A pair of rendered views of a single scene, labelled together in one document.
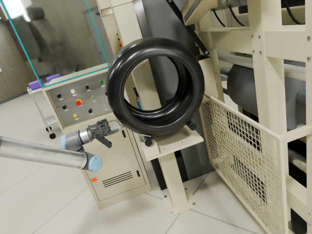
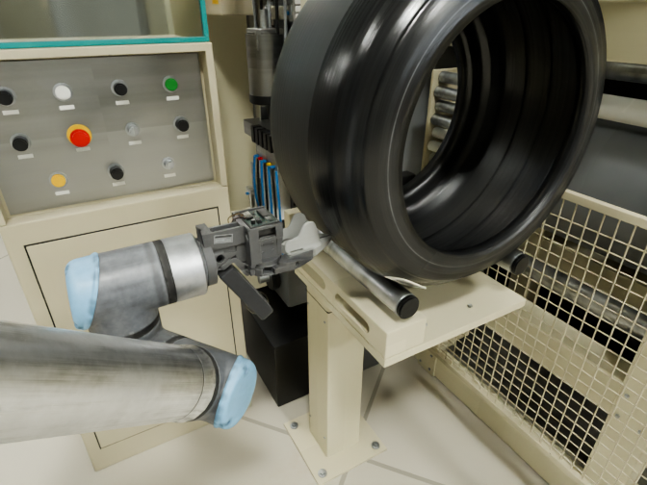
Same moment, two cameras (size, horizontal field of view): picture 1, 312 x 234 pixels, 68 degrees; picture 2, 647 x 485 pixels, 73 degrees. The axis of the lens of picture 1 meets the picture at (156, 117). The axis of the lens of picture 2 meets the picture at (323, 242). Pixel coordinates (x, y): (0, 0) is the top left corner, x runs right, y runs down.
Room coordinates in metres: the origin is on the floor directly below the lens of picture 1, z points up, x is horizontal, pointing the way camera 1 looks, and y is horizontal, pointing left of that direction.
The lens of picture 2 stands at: (0.70, 0.45, 1.34)
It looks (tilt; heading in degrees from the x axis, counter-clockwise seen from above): 28 degrees down; 337
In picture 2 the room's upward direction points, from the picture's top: straight up
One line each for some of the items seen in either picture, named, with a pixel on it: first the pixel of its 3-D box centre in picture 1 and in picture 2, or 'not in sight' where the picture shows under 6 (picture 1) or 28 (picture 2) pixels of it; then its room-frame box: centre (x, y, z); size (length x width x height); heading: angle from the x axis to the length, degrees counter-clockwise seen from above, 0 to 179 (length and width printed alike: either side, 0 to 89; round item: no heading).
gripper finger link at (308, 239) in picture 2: (117, 125); (309, 238); (1.26, 0.23, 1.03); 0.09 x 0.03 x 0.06; 96
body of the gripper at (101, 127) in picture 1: (100, 129); (241, 247); (1.26, 0.34, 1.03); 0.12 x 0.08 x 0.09; 96
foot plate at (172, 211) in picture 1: (178, 200); (333, 435); (1.63, 0.01, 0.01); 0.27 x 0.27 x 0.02; 6
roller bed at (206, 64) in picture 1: (200, 78); (470, 130); (1.64, -0.39, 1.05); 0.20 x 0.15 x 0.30; 6
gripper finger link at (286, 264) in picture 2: (111, 131); (285, 259); (1.25, 0.28, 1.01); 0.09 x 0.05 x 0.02; 96
